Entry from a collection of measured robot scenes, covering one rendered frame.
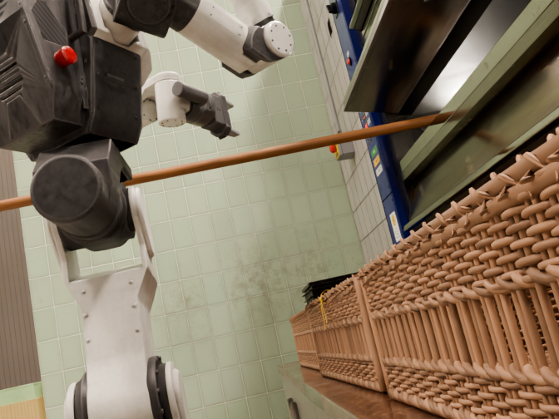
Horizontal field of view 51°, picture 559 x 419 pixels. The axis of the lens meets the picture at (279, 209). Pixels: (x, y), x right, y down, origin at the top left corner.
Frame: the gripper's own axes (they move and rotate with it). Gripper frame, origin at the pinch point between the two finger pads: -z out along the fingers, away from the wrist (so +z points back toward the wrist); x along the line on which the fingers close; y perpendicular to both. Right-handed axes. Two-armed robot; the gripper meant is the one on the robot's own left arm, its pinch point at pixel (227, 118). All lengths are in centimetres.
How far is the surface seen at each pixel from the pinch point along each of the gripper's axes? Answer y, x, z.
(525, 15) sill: 77, 11, 8
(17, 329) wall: -681, -34, -403
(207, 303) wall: -96, 36, -98
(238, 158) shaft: -4.3, 8.8, -7.9
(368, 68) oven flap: 30.4, -12.2, -35.4
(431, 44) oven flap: 51, -9, -31
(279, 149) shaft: 5.6, 8.4, -14.9
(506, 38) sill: 72, 11, 1
